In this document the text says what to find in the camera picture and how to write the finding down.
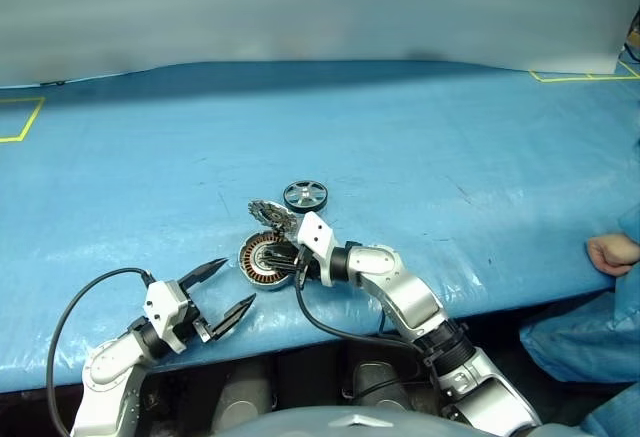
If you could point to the grey robot torso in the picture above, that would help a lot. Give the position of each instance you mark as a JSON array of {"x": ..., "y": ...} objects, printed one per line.
[{"x": 320, "y": 419}]

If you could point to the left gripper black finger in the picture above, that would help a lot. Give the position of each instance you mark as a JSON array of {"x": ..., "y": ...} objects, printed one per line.
[
  {"x": 202, "y": 272},
  {"x": 232, "y": 317}
]

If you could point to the small black clip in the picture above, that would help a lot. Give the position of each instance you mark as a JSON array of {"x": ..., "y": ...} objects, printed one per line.
[{"x": 54, "y": 83}]

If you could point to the black silver spoked rotor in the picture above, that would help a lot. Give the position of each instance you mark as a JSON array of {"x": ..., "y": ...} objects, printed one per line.
[{"x": 306, "y": 196}]

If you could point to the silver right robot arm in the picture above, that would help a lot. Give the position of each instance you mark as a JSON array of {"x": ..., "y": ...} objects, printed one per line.
[{"x": 410, "y": 297}]

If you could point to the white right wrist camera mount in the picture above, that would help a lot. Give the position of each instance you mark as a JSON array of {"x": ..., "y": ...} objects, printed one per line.
[{"x": 316, "y": 237}]

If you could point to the blue plastic table cover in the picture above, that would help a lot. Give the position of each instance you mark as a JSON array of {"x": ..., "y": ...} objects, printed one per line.
[{"x": 250, "y": 132}]

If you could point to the round copper-wound motor housing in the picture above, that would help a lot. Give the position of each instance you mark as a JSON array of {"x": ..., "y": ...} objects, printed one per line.
[{"x": 250, "y": 269}]

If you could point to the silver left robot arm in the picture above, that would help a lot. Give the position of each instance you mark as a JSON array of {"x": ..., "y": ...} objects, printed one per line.
[{"x": 112, "y": 364}]

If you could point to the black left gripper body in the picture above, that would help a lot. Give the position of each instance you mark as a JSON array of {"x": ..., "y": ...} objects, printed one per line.
[{"x": 195, "y": 314}]

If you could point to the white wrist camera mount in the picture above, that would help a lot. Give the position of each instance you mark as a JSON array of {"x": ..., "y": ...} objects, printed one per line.
[
  {"x": 162, "y": 307},
  {"x": 316, "y": 237}
]

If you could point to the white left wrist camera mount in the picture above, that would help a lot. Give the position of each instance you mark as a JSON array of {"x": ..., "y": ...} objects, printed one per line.
[{"x": 162, "y": 307}]

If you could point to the dark grey rounded shape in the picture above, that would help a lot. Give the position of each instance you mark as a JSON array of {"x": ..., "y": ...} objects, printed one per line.
[
  {"x": 242, "y": 397},
  {"x": 382, "y": 382}
]

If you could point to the person's bare hand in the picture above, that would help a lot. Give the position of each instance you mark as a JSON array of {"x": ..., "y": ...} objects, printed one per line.
[{"x": 612, "y": 254}]

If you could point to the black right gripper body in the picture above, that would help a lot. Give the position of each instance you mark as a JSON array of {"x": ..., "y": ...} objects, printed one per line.
[{"x": 306, "y": 269}]

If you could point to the brown cardboard box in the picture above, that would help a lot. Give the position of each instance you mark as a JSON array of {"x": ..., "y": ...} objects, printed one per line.
[{"x": 635, "y": 36}]

